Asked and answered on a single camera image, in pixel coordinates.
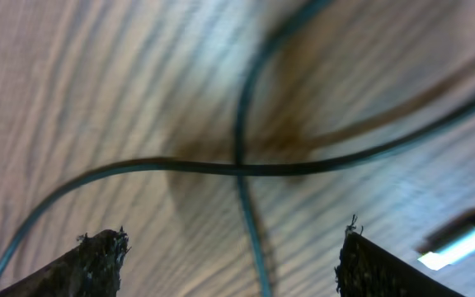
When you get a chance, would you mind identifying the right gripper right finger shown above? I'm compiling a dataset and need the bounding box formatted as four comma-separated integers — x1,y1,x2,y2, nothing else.
334,215,463,297

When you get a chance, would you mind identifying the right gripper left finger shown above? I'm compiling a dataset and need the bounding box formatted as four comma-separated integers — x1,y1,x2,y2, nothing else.
0,229,129,297

